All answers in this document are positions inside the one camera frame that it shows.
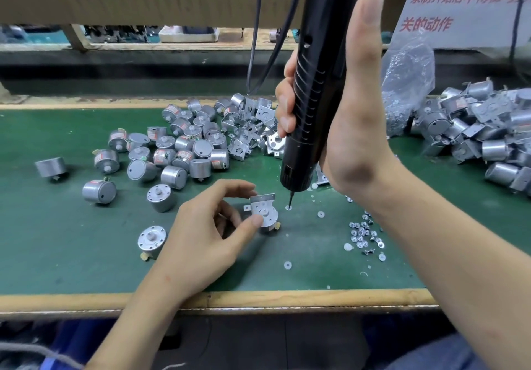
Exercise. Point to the person's right hand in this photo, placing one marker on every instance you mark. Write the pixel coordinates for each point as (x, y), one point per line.
(361, 125)

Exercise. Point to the person's left hand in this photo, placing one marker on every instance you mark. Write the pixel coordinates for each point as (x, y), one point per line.
(195, 249)

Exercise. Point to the black electric screwdriver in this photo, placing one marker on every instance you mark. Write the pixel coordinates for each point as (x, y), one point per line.
(319, 67)

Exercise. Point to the silver metal bracket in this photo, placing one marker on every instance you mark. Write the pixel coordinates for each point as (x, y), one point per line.
(264, 208)

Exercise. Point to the silver round motor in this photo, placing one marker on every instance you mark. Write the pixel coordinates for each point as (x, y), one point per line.
(272, 223)

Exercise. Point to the pile of silver motors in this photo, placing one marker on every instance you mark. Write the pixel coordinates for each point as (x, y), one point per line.
(166, 162)

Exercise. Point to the pile of metal brackets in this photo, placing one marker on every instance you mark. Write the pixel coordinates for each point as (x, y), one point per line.
(245, 125)

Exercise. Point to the pile of assembled motors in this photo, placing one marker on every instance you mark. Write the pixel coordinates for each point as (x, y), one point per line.
(485, 129)

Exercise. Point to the person's right forearm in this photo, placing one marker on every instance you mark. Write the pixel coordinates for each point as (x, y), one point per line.
(460, 278)

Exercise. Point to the person's left forearm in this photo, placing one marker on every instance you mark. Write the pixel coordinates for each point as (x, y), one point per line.
(145, 332)

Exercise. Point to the small clear plastic bag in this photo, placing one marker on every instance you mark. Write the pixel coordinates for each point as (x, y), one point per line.
(406, 75)

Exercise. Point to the scatter of small silver screws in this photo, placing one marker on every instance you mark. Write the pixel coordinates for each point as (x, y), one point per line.
(365, 237)

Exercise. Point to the blue plastic bin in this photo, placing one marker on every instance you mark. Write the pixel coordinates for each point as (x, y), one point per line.
(79, 345)

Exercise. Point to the green bench mat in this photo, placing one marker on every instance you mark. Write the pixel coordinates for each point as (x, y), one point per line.
(33, 266)

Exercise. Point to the white paper sign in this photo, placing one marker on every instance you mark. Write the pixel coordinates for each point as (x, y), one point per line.
(477, 4)

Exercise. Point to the grey blue trousers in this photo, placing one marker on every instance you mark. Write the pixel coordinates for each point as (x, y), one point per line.
(444, 355)

